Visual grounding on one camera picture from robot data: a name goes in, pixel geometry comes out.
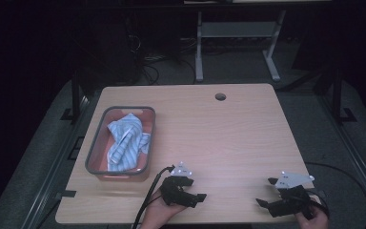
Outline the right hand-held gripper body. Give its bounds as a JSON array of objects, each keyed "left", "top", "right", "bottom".
[{"left": 268, "top": 171, "right": 316, "bottom": 219}]

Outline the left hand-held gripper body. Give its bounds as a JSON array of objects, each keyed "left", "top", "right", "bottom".
[{"left": 159, "top": 161, "right": 198, "bottom": 209}]

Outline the person's left hand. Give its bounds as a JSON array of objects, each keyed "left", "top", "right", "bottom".
[{"left": 138, "top": 196, "right": 189, "bottom": 229}]

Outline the person's right hand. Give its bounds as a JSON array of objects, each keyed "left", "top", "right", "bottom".
[{"left": 295, "top": 196, "right": 331, "bottom": 229}]

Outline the blue striped cloth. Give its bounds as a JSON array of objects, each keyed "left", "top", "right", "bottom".
[{"left": 106, "top": 113, "right": 152, "bottom": 173}]

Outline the pink basket with grey rim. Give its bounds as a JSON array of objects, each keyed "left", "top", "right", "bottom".
[{"left": 84, "top": 105, "right": 157, "bottom": 182}]

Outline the grey metal stand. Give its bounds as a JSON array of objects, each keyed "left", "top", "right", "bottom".
[{"left": 194, "top": 9, "right": 288, "bottom": 84}]

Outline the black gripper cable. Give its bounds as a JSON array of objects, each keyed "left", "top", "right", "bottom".
[
  {"left": 304, "top": 161, "right": 366, "bottom": 229},
  {"left": 131, "top": 164, "right": 176, "bottom": 229}
]

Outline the aluminium floor rail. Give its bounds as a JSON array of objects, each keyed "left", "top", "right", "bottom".
[
  {"left": 20, "top": 94, "right": 92, "bottom": 229},
  {"left": 317, "top": 94, "right": 366, "bottom": 221}
]

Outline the black metal post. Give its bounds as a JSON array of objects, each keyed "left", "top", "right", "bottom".
[
  {"left": 331, "top": 61, "right": 358, "bottom": 124},
  {"left": 60, "top": 70, "right": 83, "bottom": 122}
]

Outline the tangle of floor cables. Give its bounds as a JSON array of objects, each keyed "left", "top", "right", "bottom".
[{"left": 123, "top": 18, "right": 198, "bottom": 87}]

